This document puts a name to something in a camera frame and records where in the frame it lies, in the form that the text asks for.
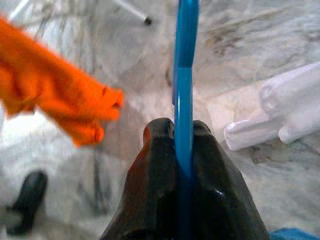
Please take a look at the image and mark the orange shirt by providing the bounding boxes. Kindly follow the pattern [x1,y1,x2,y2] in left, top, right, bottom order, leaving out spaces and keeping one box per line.
[0,14,125,148]

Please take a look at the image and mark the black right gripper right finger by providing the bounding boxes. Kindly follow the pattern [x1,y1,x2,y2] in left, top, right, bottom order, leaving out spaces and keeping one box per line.
[191,119,271,240]

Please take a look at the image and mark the white frilly garment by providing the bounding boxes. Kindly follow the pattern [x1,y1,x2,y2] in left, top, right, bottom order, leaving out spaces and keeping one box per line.
[223,61,320,152]

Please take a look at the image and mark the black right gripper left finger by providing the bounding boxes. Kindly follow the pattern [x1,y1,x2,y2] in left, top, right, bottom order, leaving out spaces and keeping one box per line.
[99,117,181,240]

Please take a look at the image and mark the blue shirt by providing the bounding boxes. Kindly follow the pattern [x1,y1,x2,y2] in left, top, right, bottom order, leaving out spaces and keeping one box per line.
[269,227,320,240]

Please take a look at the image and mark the light blue plastic hanger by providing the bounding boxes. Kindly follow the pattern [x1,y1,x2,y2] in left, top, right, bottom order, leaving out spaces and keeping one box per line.
[171,0,201,240]

